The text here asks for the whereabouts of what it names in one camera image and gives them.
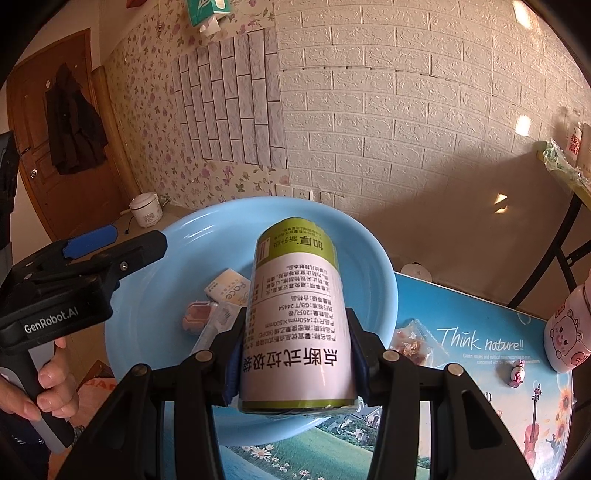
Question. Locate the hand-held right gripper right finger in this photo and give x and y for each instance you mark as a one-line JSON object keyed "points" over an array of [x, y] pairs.
{"points": [[360, 369]]}

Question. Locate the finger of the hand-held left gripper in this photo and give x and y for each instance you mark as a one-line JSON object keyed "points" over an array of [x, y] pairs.
{"points": [[90, 242], [134, 254]]}

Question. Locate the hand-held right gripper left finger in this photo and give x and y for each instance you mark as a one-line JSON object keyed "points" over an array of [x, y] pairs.
{"points": [[231, 387]]}

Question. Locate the light blue plastic basin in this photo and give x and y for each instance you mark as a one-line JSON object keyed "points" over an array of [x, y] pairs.
{"points": [[184, 258]]}

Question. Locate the long white sachet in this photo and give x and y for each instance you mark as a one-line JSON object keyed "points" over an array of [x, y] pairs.
{"points": [[217, 330]]}

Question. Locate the small pink case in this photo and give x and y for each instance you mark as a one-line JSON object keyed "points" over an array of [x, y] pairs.
{"points": [[199, 316]]}

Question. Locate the green white trash bag roll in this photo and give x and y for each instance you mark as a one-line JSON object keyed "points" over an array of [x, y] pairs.
{"points": [[295, 323]]}

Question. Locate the person's left hand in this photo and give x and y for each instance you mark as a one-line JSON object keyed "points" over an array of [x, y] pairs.
{"points": [[57, 376]]}

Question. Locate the white rice cooker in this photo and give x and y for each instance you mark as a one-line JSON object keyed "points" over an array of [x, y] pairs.
{"points": [[145, 212]]}

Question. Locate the clear snack packet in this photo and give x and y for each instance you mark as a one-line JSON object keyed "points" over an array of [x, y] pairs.
{"points": [[411, 344]]}

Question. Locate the brown wooden door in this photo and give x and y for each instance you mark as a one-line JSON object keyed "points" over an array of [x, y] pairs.
{"points": [[37, 198]]}

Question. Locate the red printed carton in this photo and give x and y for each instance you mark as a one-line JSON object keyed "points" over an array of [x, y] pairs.
{"points": [[97, 385]]}

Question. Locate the yellow white tissue pack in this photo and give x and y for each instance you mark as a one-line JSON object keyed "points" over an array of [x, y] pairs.
{"points": [[226, 286]]}

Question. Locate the dark hanging jacket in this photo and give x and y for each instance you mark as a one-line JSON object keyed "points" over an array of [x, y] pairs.
{"points": [[74, 129]]}

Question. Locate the small pink figurine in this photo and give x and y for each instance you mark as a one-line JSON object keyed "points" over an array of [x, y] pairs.
{"points": [[517, 374]]}

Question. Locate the pink white cartoon bottle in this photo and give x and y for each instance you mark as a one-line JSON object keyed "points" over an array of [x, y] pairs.
{"points": [[568, 337]]}

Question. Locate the green tissue box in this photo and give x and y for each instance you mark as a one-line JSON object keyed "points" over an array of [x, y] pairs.
{"points": [[203, 11]]}

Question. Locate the green plastic bag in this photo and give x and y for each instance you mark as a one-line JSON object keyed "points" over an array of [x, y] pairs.
{"points": [[556, 159]]}

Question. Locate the yellow top folding table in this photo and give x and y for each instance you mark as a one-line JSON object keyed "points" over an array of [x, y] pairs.
{"points": [[582, 187]]}

